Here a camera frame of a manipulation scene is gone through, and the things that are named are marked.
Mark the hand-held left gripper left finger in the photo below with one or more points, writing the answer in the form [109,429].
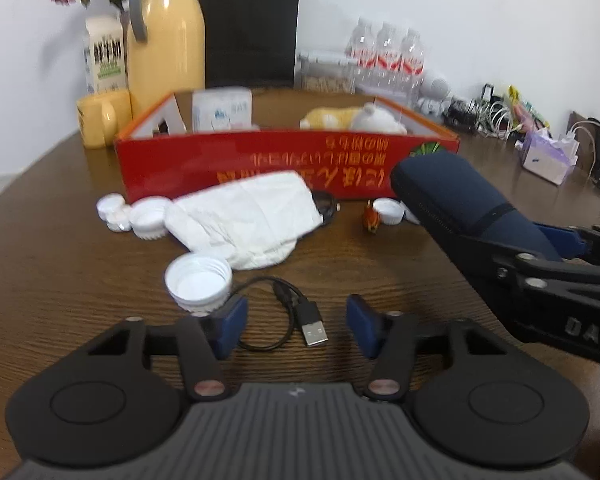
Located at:
[230,325]

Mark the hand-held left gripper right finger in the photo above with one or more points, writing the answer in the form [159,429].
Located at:
[362,325]

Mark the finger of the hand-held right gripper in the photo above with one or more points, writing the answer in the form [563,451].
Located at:
[480,260]
[562,242]

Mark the large white bottle cap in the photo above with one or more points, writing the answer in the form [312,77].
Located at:
[197,280]

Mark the navy zip case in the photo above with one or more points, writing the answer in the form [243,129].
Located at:
[455,190]

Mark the small orange paper umbrella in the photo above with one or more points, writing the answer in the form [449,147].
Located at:
[371,217]

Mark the red cardboard box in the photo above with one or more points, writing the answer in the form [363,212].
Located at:
[180,170]

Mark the yellow and white plush toy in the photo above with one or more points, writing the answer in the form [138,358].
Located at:
[375,120]

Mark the translucent cotton swab box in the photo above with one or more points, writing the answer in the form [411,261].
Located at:
[220,110]

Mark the purple tissue pack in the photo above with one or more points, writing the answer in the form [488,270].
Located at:
[550,157]

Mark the brown cardboard piece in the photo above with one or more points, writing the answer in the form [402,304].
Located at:
[597,145]

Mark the crumpled white tissue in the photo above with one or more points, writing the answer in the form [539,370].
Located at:
[240,215]

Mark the ribbed white bottle cap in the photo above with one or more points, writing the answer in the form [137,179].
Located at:
[150,217]

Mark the colourful snack packet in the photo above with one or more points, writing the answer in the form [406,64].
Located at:
[527,107]

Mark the small white bottle cap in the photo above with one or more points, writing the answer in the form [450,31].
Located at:
[118,223]

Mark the small black device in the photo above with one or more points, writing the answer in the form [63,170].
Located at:
[489,92]

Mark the white robot toy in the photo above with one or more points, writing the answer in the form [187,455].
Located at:
[435,92]

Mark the clear water bottle red label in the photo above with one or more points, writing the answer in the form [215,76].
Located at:
[362,52]
[412,65]
[389,57]

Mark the clear container of nuts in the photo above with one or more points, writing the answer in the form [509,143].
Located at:
[327,77]

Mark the yellow mug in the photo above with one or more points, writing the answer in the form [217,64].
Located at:
[97,117]

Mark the yellow thermos jug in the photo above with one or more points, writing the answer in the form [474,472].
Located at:
[170,50]

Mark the white milk carton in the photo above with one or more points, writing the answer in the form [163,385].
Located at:
[105,55]

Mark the black paper bag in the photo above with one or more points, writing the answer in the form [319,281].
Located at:
[250,25]

